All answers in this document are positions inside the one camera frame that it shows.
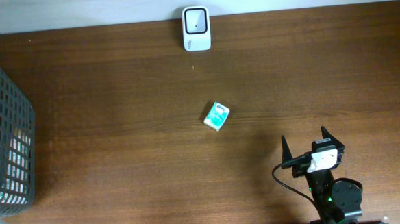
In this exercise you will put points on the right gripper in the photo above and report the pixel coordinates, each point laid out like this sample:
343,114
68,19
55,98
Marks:
338,147

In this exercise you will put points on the teal tissue pack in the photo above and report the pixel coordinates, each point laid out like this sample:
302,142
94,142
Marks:
217,116

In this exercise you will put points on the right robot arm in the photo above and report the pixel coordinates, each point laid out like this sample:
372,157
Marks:
337,201

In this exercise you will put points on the white barcode scanner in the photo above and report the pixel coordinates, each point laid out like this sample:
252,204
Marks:
196,28

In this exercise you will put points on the grey plastic mesh basket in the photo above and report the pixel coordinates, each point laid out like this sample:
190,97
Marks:
17,149

